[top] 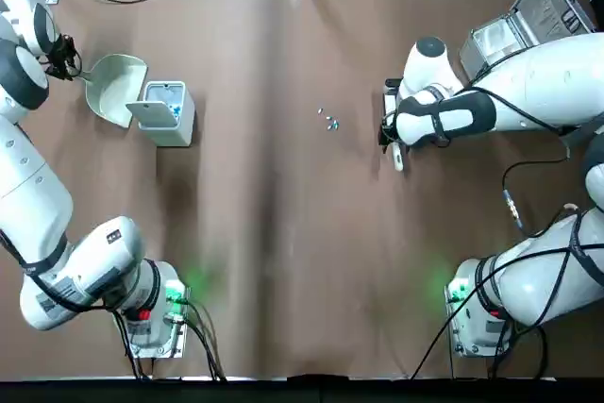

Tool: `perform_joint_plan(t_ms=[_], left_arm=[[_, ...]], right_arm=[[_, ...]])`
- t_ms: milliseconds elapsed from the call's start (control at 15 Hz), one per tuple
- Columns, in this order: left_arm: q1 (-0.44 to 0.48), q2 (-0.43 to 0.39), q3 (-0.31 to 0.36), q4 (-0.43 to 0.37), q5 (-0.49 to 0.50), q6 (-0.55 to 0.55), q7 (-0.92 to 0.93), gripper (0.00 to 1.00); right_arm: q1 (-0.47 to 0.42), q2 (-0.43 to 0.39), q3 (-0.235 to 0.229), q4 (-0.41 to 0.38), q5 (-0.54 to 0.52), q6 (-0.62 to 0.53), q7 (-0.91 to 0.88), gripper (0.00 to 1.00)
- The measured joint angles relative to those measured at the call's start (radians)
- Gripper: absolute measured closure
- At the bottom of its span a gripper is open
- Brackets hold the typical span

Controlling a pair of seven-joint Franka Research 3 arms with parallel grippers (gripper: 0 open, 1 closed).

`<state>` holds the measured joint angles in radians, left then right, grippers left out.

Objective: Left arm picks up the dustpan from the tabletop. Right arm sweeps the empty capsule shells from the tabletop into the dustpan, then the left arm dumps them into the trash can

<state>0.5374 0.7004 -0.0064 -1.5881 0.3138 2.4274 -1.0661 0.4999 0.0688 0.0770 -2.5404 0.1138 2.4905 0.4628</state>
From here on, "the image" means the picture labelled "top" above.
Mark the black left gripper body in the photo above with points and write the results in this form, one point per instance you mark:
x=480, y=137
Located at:
x=59, y=54

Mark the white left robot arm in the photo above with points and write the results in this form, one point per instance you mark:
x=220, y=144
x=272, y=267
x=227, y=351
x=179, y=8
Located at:
x=33, y=186

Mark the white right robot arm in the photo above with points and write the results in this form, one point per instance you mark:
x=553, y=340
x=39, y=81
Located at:
x=528, y=87

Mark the white trash can with lid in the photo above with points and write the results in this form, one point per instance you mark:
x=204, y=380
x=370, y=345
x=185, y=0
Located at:
x=165, y=127

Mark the aluminium carry case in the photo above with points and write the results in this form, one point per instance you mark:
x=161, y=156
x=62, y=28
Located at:
x=547, y=2

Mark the heap of blue capsule shells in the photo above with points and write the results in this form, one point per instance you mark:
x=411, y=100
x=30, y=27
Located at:
x=175, y=109

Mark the white plastic dustpan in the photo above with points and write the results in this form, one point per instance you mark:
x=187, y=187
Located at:
x=113, y=87

